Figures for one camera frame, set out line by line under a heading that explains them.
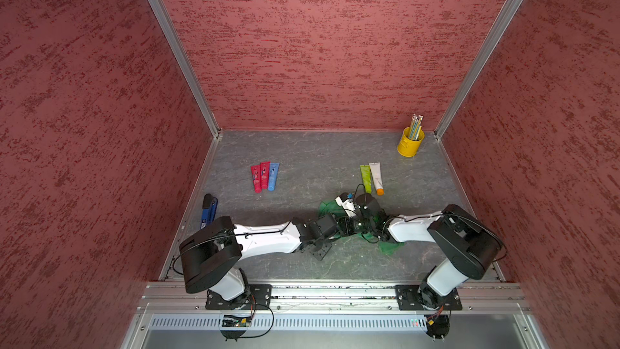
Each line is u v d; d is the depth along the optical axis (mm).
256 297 743
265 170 1037
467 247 459
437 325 681
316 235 646
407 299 736
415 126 1055
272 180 1003
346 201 829
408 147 1065
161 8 786
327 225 655
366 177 1031
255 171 1033
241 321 710
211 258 430
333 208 903
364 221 763
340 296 757
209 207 912
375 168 1065
